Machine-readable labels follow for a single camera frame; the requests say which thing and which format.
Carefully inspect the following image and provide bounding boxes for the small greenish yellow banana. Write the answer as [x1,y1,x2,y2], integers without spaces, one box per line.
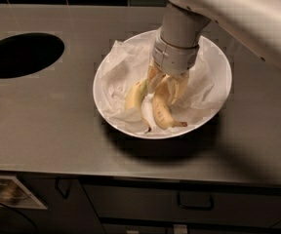
[124,78,153,134]

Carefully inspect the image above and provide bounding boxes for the dark drawer front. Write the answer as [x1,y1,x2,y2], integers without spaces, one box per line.
[85,185,281,227]

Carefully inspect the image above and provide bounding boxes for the white paper sheet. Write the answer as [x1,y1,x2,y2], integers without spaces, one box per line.
[100,36,224,137]

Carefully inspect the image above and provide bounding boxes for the black cabinet door handle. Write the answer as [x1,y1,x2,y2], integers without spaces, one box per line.
[55,177,72,200]

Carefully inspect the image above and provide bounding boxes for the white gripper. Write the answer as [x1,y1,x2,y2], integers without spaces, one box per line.
[146,35,199,105]

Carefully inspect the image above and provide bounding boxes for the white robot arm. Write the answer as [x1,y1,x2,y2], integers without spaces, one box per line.
[148,0,281,89]

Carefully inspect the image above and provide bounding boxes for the round black counter opening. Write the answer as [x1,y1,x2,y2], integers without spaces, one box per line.
[0,33,64,79]

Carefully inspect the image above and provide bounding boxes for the large yellow banana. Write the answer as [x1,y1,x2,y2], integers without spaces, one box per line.
[152,78,187,130]

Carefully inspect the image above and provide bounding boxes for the grey appliance panel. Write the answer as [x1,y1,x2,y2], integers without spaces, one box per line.
[0,175,47,210]

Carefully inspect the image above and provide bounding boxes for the white bowl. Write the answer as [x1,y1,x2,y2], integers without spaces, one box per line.
[92,29,233,140]

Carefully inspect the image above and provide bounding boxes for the black drawer handle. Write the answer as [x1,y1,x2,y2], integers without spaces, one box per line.
[177,191,214,211]

